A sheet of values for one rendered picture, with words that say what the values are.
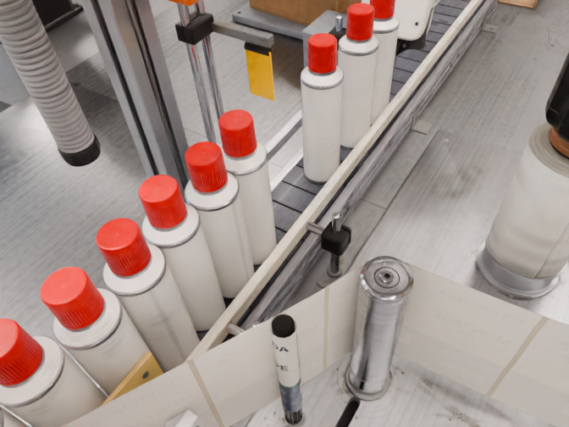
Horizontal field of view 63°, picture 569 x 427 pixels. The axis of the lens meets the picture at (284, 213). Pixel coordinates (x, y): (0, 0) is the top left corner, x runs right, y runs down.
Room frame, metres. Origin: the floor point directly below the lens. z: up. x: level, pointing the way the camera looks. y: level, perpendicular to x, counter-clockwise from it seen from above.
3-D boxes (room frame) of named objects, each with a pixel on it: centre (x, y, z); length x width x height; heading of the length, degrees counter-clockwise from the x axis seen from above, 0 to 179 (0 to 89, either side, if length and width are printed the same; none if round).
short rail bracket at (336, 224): (0.35, -0.06, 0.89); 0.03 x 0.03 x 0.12; 54
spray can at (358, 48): (0.56, -0.11, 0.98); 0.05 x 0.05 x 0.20
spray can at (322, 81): (0.49, -0.06, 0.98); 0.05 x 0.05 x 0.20
